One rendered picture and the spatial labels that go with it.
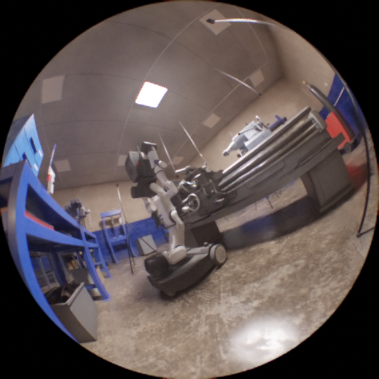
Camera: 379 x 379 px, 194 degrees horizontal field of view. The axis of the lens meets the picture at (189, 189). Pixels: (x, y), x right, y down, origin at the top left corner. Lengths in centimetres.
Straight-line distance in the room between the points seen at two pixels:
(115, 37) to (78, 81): 110
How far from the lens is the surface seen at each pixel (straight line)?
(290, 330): 54
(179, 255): 100
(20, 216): 53
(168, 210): 109
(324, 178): 120
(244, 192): 121
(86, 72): 302
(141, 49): 290
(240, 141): 142
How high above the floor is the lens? 51
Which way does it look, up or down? 15 degrees up
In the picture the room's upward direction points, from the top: 25 degrees counter-clockwise
